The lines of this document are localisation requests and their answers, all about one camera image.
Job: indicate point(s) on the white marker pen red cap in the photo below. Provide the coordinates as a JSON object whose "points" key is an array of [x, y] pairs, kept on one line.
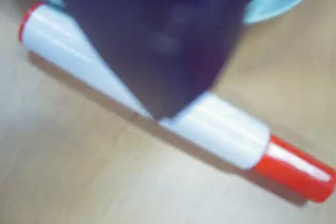
{"points": [[225, 129]]}

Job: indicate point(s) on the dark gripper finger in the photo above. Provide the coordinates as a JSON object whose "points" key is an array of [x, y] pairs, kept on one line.
{"points": [[157, 37]]}

